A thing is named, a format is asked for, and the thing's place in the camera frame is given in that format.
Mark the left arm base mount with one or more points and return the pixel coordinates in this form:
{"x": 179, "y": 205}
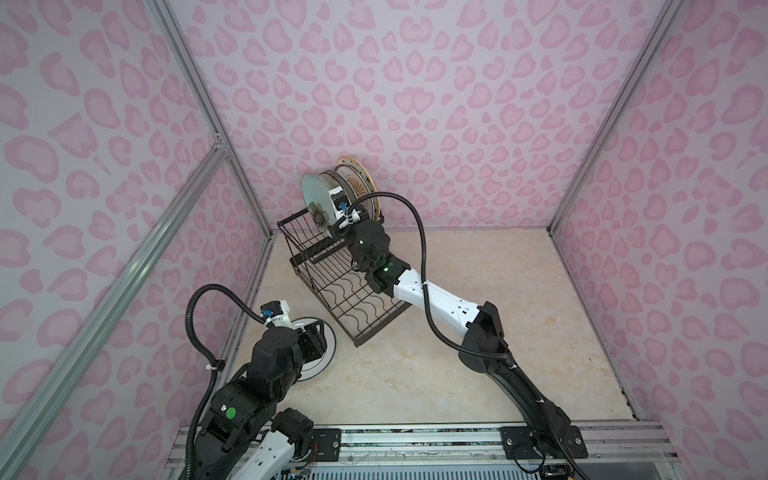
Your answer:
{"x": 321, "y": 445}

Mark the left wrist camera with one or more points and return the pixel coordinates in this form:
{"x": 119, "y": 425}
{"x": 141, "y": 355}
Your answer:
{"x": 276, "y": 313}

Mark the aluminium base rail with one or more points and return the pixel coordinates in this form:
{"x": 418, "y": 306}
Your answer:
{"x": 617, "y": 450}

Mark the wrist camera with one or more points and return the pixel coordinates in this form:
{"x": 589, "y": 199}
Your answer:
{"x": 276, "y": 313}
{"x": 342, "y": 213}

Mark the white plate black rings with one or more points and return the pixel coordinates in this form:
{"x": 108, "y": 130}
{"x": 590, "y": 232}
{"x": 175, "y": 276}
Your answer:
{"x": 321, "y": 348}

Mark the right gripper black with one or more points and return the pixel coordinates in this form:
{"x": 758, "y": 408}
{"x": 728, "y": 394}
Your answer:
{"x": 368, "y": 221}

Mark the white plate brown rim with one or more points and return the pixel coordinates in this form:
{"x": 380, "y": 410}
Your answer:
{"x": 333, "y": 179}

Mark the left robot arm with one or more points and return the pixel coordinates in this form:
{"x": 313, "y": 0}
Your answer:
{"x": 244, "y": 410}

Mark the aluminium frame post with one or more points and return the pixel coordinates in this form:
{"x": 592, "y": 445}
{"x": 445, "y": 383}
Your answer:
{"x": 658, "y": 35}
{"x": 167, "y": 22}

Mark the white plate dark blue rim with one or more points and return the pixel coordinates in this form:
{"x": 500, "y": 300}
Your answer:
{"x": 357, "y": 184}

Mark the cream star cartoon plate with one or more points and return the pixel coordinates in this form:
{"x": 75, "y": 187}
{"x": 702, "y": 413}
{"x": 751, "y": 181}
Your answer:
{"x": 372, "y": 206}

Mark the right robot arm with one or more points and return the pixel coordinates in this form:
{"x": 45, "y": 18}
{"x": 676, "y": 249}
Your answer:
{"x": 474, "y": 331}

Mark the aluminium frame post left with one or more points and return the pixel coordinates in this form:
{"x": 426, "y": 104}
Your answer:
{"x": 167, "y": 22}

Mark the aluminium frame diagonal beam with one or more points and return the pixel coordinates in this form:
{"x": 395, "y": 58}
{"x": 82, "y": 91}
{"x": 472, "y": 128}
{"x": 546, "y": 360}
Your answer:
{"x": 40, "y": 412}

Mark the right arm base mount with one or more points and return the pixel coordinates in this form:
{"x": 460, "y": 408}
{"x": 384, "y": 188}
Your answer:
{"x": 522, "y": 443}

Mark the light green flower plate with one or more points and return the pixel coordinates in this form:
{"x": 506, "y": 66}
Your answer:
{"x": 316, "y": 194}

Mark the aluminium frame post right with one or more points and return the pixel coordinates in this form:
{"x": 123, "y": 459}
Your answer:
{"x": 658, "y": 35}

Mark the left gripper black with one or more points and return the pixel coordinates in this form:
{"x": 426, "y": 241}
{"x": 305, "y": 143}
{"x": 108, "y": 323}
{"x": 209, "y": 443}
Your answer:
{"x": 314, "y": 341}

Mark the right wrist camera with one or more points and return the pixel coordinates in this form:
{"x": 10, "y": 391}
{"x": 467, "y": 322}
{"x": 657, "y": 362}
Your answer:
{"x": 342, "y": 213}

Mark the black wire dish rack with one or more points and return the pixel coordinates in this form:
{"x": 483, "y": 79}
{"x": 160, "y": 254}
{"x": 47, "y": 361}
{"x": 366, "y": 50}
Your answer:
{"x": 325, "y": 267}

